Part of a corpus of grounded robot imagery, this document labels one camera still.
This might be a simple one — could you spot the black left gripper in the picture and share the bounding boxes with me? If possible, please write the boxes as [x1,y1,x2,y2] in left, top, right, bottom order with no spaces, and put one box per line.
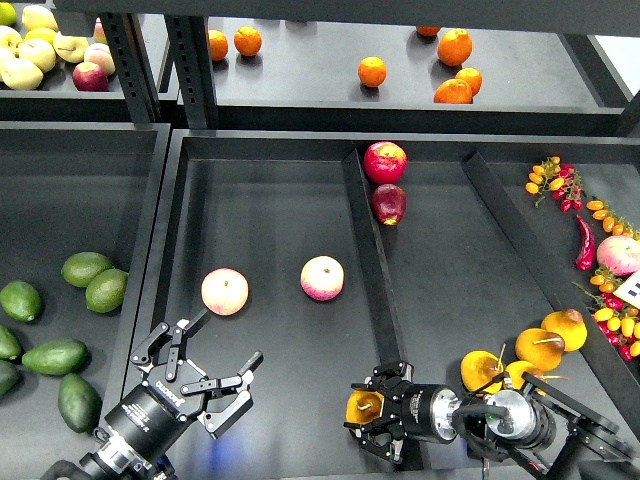
[105,308,263,463]

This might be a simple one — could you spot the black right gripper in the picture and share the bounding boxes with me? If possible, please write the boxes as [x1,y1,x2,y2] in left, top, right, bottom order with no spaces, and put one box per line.
[343,361,458,464]

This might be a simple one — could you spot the dark green avocado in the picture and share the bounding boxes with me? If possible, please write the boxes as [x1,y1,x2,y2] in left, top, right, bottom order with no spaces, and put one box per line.
[58,373,102,433]

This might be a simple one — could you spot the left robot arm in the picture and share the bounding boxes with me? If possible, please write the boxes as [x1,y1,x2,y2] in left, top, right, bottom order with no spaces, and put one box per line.
[43,309,264,479]

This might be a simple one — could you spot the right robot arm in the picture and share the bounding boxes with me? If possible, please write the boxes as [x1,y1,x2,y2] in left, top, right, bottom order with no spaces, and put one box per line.
[344,362,639,479]

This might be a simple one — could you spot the light green avocado lower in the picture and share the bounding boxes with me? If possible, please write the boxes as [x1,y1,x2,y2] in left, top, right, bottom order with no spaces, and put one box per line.
[85,268,129,314]

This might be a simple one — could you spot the light green avocado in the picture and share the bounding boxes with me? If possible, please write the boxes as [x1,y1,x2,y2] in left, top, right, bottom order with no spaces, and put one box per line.
[61,251,114,288]
[85,268,129,314]

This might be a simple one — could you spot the green avocado lying flat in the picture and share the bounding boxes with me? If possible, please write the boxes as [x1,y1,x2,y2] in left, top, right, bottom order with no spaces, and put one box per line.
[22,338,88,376]

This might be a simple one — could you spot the light green avocado upper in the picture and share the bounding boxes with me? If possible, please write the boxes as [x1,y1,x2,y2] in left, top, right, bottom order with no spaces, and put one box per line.
[61,251,114,288]

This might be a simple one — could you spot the avocado at lower left edge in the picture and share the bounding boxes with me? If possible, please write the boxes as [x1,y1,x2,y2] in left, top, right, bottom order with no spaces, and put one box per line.
[0,360,22,397]

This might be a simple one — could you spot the avocado at edge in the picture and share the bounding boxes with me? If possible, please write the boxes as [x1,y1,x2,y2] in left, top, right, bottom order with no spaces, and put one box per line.
[0,360,22,397]
[0,325,23,361]

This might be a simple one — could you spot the green avocado far left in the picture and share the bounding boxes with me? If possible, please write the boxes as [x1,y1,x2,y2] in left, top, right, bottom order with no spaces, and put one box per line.
[1,280,42,322]

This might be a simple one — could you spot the black tray divider centre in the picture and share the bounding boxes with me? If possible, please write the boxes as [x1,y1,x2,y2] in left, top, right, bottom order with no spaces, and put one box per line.
[341,150,413,380]

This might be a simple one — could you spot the black tray divider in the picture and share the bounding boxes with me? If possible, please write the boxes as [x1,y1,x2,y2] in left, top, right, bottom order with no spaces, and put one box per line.
[463,153,639,431]
[341,150,413,380]

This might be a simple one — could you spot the pink apple left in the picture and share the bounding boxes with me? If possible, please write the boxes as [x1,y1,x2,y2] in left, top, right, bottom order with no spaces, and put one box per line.
[201,268,249,316]

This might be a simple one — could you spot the pink apple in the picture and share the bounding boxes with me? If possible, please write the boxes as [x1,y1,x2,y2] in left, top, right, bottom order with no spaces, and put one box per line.
[300,255,344,301]
[201,268,249,316]

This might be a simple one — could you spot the pink apple centre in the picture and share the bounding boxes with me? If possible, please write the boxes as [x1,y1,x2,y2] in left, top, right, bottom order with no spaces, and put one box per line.
[300,255,344,301]

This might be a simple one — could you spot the black middle tray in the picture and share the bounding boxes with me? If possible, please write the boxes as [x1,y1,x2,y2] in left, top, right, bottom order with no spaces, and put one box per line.
[134,131,639,479]

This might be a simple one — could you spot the black tray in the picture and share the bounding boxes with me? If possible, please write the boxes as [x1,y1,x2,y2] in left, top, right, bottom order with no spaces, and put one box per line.
[134,131,639,479]
[1,122,170,410]

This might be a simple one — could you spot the black tray divider right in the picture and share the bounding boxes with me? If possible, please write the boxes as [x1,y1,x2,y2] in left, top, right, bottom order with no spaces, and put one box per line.
[463,153,639,431]

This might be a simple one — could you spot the dark red apple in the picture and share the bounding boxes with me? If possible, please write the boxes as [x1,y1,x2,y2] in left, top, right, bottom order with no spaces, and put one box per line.
[370,184,407,226]

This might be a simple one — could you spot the black left tray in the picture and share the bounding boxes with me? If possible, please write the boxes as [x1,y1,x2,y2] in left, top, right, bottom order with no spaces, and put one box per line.
[1,122,170,410]

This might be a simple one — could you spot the bright red apple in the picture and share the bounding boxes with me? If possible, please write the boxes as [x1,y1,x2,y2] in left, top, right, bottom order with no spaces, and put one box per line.
[363,141,408,184]

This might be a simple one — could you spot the lower cherry tomato bunch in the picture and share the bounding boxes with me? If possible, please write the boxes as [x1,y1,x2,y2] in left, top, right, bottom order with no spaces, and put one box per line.
[574,266,639,362]

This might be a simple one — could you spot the cherry tomato bunch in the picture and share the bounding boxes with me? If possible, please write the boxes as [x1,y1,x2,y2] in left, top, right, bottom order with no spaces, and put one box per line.
[574,266,639,362]
[525,156,583,212]

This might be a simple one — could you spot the red chili pepper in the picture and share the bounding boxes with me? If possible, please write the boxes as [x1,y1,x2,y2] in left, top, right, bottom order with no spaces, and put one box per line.
[575,214,596,271]

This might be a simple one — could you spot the white label card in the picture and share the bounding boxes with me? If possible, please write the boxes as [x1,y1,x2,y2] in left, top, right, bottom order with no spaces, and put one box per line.
[615,271,640,308]

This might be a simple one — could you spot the pink apple right edge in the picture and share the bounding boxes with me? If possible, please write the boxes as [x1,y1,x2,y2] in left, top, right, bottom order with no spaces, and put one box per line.
[596,235,639,276]

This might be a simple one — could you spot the upper cherry tomato bunch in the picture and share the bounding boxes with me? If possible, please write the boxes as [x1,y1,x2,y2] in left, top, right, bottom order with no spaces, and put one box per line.
[525,156,583,212]

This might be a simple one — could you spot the orange front right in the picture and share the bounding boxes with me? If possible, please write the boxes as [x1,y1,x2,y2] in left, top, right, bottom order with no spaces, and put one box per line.
[433,78,473,104]

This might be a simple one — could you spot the red apple on shelf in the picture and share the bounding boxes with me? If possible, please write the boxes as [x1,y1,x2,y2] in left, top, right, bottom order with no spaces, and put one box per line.
[72,62,109,92]

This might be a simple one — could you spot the orange centre shelf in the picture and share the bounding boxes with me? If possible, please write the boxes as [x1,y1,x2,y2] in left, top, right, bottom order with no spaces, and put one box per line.
[357,56,387,88]

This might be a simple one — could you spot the orange right small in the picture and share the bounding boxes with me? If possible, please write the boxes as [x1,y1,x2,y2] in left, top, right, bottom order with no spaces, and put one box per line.
[455,67,483,97]

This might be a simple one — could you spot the pale peach on shelf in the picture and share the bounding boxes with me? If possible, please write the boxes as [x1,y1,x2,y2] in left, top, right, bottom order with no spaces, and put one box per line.
[84,43,116,76]

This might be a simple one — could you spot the orange cherry tomato string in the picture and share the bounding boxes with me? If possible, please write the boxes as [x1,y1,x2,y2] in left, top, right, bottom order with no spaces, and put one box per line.
[586,195,638,239]

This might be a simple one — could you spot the orange partly behind post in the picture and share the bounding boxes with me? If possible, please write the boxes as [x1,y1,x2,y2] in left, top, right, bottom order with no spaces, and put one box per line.
[208,29,229,62]

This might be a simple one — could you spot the right black shelf post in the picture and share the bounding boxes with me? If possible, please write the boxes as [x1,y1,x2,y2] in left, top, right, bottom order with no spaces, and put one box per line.
[164,15,219,130]

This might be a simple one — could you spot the black shelf post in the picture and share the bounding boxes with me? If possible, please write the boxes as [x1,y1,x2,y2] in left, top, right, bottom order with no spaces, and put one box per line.
[164,15,219,130]
[99,12,161,123]

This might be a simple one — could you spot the left black shelf post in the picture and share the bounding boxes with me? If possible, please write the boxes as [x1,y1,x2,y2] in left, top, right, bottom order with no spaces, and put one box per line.
[99,12,161,123]

